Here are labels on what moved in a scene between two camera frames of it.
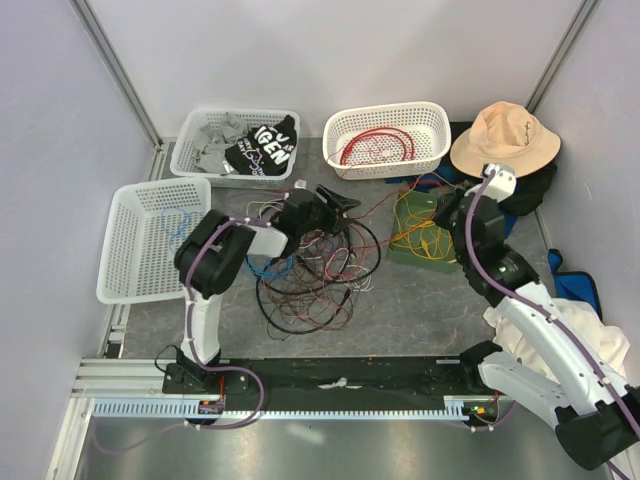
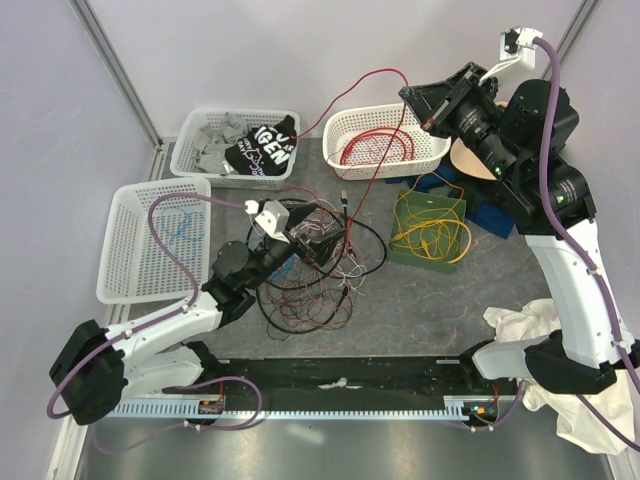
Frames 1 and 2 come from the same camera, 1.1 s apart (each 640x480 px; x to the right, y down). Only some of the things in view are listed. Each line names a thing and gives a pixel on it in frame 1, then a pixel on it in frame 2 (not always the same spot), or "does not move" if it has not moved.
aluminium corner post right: x=570 y=37 does not move
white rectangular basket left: x=144 y=223 does not move
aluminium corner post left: x=118 y=71 does not move
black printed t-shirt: x=265 y=150 does not move
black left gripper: x=337 y=201 → x=320 y=249
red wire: x=358 y=255 → x=367 y=132
